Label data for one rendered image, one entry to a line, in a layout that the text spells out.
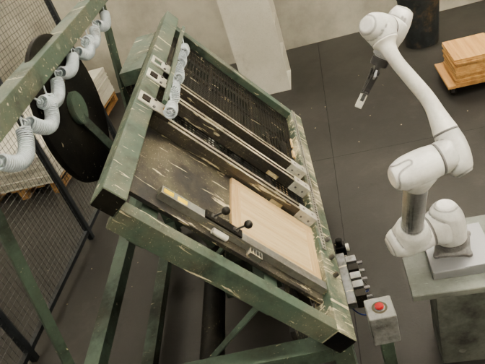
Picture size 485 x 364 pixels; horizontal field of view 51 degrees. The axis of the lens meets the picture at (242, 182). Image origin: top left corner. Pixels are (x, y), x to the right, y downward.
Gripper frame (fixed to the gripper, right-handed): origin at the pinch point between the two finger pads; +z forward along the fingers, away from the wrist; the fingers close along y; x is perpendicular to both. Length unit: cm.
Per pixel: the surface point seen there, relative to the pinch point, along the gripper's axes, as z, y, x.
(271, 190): 68, -20, -20
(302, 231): 82, -16, 4
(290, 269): 79, 26, 0
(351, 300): 93, 11, 37
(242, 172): 62, -15, -38
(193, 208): 60, 39, -50
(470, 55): -4, -312, 122
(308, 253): 84, -1, 10
